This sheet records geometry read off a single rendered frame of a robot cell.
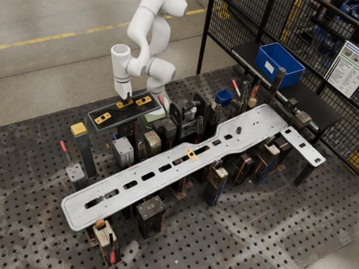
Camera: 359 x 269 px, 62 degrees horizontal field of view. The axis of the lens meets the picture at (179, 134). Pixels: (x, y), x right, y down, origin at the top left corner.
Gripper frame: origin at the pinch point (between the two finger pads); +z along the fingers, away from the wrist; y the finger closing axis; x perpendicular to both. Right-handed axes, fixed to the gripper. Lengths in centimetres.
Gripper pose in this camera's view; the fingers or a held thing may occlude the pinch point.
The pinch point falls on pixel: (124, 100)
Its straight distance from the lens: 158.6
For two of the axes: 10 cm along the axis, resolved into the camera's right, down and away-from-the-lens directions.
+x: 8.1, -4.1, 4.1
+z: -0.9, 6.1, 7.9
